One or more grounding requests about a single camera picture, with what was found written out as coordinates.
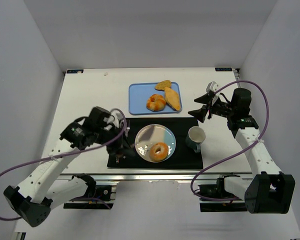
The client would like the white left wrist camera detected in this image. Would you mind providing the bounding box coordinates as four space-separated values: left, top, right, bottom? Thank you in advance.
103 112 122 131

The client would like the white blue plate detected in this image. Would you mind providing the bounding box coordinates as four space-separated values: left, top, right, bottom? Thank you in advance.
134 124 177 163

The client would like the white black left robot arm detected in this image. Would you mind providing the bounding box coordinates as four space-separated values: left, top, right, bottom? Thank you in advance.
3 106 135 227

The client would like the right blue table sticker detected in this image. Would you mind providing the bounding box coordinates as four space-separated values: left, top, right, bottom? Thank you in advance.
214 67 233 72

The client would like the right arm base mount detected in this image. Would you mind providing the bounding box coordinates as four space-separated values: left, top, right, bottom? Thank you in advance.
194 174 247 213

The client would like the croissant roll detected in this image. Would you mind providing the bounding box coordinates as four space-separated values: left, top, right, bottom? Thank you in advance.
146 94 166 112

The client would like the dark green mug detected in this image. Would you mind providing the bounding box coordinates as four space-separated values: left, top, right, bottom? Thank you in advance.
185 126 206 153

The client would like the black placemat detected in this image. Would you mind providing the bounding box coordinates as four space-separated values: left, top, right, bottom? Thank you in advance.
107 117 203 170

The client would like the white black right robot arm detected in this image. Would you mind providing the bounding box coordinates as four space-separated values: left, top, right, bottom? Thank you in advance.
189 88 296 214

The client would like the seeded bread slice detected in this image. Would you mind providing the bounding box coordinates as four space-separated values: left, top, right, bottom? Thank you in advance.
154 80 172 91

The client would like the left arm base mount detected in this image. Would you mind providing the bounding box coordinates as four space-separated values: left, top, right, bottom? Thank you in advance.
63 185 117 210

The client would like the glazed bagel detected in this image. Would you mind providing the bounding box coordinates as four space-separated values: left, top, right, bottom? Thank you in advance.
149 142 169 162

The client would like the light blue tray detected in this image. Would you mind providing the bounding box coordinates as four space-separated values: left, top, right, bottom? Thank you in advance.
128 82 183 116

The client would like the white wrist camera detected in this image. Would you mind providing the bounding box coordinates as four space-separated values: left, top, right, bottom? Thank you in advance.
103 112 122 131
206 81 219 106

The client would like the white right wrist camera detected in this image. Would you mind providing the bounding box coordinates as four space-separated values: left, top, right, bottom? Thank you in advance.
206 81 219 106

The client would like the triangular flat bread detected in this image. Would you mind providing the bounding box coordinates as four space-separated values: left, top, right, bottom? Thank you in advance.
164 87 181 111

